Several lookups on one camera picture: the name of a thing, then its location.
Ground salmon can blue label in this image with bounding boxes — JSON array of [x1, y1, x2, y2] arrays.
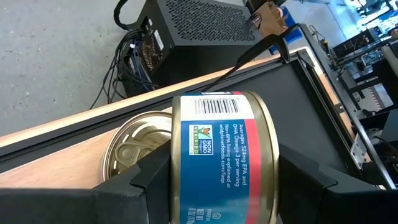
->
[[170, 90, 280, 224], [101, 111, 174, 187]]

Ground wooden shelf board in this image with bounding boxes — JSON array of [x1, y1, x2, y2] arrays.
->
[[0, 107, 174, 190]]

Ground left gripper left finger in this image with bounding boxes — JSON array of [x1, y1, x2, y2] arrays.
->
[[0, 141, 172, 224]]

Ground cardboard box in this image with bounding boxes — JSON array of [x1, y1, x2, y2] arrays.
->
[[250, 1, 289, 38]]

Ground black perforated computer case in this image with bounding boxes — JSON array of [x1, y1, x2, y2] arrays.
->
[[113, 0, 274, 98]]

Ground metal bracket plate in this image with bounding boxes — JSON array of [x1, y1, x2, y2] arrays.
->
[[349, 133, 368, 170]]

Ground blue plastic bin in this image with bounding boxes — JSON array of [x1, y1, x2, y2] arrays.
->
[[270, 6, 304, 54]]

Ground black cable bundle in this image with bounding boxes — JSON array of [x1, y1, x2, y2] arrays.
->
[[90, 27, 162, 110]]

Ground black table mat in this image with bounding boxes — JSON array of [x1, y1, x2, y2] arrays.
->
[[198, 58, 357, 175]]

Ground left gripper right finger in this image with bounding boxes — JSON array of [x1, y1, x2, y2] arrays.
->
[[277, 144, 398, 224]]

